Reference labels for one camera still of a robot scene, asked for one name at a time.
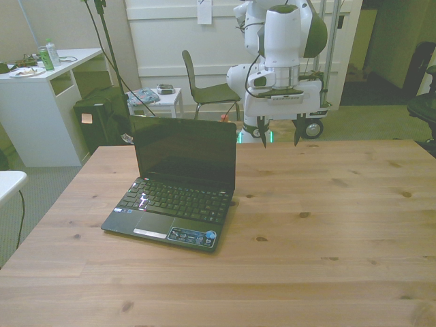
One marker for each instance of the white paper sheet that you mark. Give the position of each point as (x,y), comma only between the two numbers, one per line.
(204,13)

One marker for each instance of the black netbook laptop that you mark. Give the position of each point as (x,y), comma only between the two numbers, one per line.
(184,153)

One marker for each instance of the small white side table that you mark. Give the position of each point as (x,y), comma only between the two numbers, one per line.
(168,100)

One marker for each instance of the black waste bin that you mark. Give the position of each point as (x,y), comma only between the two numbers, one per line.
(98,129)

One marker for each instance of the white rounded table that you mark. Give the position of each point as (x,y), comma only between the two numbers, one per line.
(8,185)

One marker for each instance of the crumpled shiny wrapper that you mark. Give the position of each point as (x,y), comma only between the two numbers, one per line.
(127,138)

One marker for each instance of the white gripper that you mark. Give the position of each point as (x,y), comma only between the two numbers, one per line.
(286,109)

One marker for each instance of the aluminium frame pole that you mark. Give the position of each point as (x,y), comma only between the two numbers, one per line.
(332,51)

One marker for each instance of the white wheeled cart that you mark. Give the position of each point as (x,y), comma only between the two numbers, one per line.
(313,130)

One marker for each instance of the dark green chair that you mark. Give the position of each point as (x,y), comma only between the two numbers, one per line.
(207,92)

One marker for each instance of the white desk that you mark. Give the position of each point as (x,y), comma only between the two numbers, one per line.
(34,112)

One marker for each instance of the white plate with food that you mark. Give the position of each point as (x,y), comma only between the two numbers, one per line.
(27,72)

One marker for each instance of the black tripod stand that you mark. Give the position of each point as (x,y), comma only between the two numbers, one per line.
(109,44)

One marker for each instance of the small grey device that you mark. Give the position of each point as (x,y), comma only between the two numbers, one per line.
(165,90)

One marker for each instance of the patterned folded cloth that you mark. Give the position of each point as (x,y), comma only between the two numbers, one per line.
(143,96)

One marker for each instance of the green drink can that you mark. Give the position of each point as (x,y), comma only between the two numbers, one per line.
(46,59)

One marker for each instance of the small red object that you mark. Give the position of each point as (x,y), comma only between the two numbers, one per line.
(223,118)

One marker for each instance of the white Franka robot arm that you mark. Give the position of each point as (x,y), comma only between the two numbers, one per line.
(282,41)

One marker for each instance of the clear plastic water bottle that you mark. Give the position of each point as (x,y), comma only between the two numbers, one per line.
(53,52)

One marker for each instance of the black office chair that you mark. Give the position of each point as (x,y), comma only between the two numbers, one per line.
(424,102)

